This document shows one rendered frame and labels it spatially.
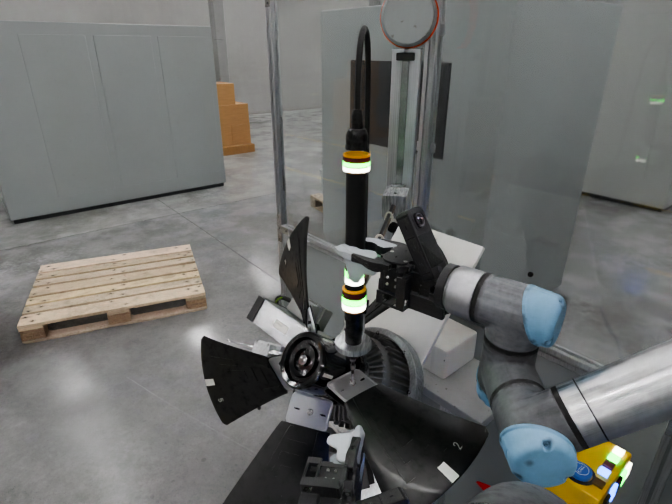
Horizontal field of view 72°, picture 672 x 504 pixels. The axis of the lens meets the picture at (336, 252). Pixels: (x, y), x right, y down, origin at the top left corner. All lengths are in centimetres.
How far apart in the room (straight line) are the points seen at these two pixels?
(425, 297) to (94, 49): 566
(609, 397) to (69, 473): 240
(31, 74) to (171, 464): 454
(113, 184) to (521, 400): 594
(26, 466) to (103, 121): 425
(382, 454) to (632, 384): 42
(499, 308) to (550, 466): 20
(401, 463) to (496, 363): 26
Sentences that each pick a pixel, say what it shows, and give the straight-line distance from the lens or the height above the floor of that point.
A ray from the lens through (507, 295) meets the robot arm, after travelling 66.
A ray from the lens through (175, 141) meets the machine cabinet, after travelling 644.
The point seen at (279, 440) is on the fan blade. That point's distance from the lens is 101.
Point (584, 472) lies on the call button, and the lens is 105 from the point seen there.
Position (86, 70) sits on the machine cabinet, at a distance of 611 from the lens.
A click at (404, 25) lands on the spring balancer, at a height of 186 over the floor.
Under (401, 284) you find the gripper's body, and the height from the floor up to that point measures 147.
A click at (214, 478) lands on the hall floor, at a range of 241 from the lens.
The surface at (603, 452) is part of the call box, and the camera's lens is 112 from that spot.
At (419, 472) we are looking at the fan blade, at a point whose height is 117.
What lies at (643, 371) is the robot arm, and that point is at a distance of 62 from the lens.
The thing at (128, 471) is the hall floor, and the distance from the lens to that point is 256.
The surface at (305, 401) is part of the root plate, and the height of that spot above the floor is 113.
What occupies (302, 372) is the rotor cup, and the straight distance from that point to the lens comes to 96.
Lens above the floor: 180
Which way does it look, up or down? 24 degrees down
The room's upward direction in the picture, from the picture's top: straight up
